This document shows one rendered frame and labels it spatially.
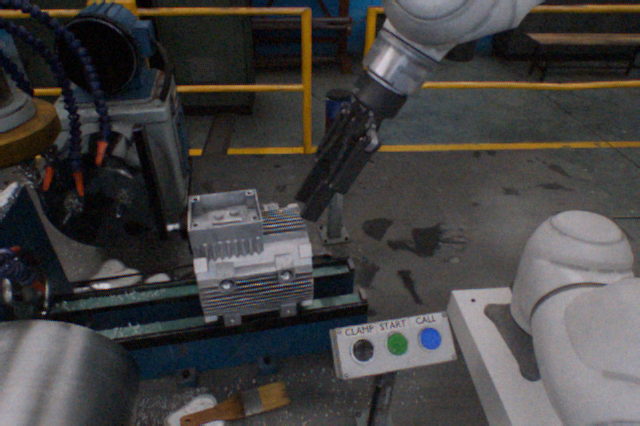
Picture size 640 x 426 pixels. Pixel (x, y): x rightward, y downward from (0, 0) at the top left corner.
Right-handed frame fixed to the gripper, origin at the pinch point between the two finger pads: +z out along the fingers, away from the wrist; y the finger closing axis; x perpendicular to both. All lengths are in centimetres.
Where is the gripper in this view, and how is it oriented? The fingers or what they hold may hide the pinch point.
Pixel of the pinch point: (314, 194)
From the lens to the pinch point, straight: 69.3
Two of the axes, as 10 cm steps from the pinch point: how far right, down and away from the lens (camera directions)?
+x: 8.5, 3.1, 4.3
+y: 1.9, 5.7, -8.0
